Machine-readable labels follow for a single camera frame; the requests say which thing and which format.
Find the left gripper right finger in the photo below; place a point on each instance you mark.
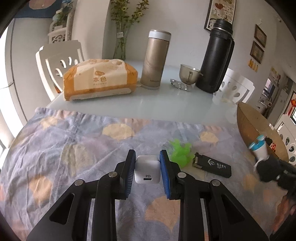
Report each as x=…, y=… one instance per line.
x=207, y=209

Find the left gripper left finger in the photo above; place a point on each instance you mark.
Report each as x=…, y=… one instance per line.
x=68, y=218

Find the red small figurine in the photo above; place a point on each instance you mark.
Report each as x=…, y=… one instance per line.
x=270, y=143

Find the white Anker charger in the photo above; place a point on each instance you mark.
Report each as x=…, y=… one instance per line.
x=147, y=169

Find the white chair right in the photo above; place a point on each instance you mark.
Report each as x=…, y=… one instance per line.
x=287, y=130

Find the white chair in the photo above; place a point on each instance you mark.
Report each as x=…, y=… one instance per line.
x=287, y=130
x=234, y=87
x=54, y=60

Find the amber glass bowl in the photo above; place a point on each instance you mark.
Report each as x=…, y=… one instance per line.
x=251, y=124

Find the white chair back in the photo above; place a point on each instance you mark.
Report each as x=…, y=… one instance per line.
x=234, y=87

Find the yellow hanging ornaments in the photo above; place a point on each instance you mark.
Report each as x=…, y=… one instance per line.
x=253, y=65

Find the lower small framed picture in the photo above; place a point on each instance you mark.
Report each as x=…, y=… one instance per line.
x=257, y=52

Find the small framed picture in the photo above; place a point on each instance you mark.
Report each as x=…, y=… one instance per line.
x=260, y=36
x=257, y=52

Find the smoky glass mug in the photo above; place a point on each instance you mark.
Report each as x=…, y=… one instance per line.
x=188, y=74

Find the pill blister pack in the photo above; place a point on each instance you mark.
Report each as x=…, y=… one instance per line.
x=180, y=85

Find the upper small framed picture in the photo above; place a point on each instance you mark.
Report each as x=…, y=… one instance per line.
x=260, y=36

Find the orange tissue pack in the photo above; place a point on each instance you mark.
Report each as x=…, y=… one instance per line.
x=99, y=78

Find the black thermos flask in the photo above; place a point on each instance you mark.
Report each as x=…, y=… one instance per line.
x=217, y=57

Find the white chair left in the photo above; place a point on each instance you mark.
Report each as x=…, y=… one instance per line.
x=54, y=60

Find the gold thermos bottle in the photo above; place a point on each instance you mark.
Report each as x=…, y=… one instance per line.
x=155, y=58

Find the white carved shelf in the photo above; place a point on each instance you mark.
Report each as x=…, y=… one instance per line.
x=61, y=27

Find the blue cloth cover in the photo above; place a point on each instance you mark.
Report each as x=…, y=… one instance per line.
x=41, y=8

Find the glass vase with flowers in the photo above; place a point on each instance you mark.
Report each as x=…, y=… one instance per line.
x=123, y=22

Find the floral wall painting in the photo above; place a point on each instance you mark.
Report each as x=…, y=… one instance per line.
x=220, y=9

